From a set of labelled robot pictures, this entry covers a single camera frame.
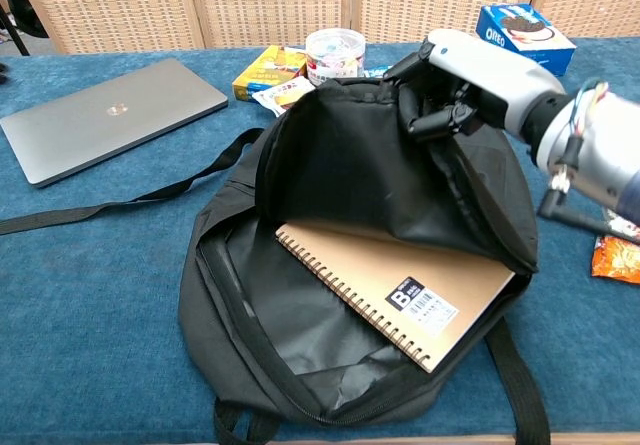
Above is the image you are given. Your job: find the kraft spiral notebook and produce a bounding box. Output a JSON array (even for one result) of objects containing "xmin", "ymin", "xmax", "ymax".
[{"xmin": 274, "ymin": 222, "xmax": 516, "ymax": 374}]

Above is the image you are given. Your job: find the clear round tub of clips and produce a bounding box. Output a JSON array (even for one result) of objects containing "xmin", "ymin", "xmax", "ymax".
[{"xmin": 305, "ymin": 28, "xmax": 368, "ymax": 88}]

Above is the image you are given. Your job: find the blue carpet table cover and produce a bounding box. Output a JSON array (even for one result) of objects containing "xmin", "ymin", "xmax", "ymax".
[{"xmin": 0, "ymin": 37, "xmax": 640, "ymax": 439}]

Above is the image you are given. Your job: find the blue Oreo cookie box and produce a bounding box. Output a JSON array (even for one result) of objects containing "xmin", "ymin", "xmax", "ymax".
[{"xmin": 475, "ymin": 3, "xmax": 577, "ymax": 77}]

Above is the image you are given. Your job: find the yellow cardboard snack box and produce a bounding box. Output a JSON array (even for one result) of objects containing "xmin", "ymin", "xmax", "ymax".
[{"xmin": 231, "ymin": 44, "xmax": 309, "ymax": 103}]

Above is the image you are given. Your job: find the wicker folding screen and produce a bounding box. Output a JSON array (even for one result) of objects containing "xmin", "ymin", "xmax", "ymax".
[{"xmin": 9, "ymin": 0, "xmax": 640, "ymax": 55}]

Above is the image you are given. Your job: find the grey laptop computer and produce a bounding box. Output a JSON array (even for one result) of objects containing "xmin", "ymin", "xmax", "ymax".
[{"xmin": 0, "ymin": 57, "xmax": 229, "ymax": 188}]

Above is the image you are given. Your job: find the black tripod stand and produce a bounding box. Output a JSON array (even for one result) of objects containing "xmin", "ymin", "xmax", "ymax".
[{"xmin": 0, "ymin": 0, "xmax": 50, "ymax": 57}]

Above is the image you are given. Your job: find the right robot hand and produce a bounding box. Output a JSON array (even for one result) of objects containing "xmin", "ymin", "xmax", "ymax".
[{"xmin": 382, "ymin": 28, "xmax": 566, "ymax": 142}]

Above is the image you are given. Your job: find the orange snack bag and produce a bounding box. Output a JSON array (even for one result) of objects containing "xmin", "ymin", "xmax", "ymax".
[{"xmin": 590, "ymin": 208, "xmax": 640, "ymax": 282}]

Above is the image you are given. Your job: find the black fabric backpack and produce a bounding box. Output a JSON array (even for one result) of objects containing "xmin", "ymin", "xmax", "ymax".
[{"xmin": 0, "ymin": 77, "xmax": 551, "ymax": 445}]

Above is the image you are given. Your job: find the small white snack packet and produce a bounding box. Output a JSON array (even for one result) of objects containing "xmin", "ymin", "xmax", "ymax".
[{"xmin": 251, "ymin": 75, "xmax": 317, "ymax": 117}]

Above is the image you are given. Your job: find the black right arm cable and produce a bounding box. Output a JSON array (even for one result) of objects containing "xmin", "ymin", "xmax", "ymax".
[{"xmin": 538, "ymin": 184, "xmax": 640, "ymax": 244}]

